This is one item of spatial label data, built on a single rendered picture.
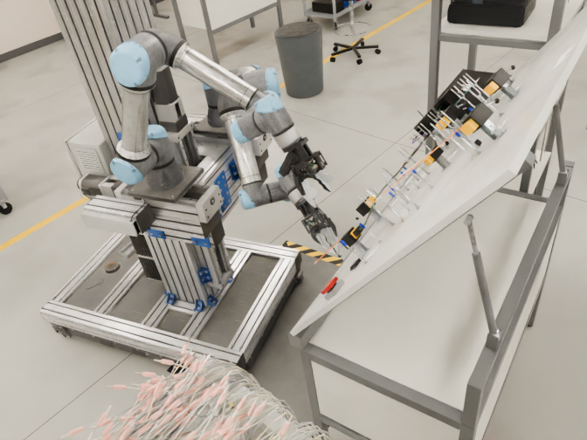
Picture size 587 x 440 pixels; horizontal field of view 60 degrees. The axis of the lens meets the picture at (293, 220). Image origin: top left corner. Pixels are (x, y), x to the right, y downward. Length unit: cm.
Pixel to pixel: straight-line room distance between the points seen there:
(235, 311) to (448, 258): 121
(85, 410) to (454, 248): 199
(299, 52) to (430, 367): 373
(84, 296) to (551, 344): 254
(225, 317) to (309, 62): 297
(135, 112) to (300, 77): 350
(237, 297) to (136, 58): 161
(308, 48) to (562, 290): 307
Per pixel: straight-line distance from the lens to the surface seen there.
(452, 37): 232
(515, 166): 103
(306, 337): 179
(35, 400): 317
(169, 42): 172
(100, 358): 315
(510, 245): 220
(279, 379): 273
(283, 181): 178
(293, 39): 496
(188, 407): 92
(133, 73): 163
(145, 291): 308
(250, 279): 293
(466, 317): 191
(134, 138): 180
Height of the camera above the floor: 224
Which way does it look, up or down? 38 degrees down
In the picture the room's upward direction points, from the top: 9 degrees counter-clockwise
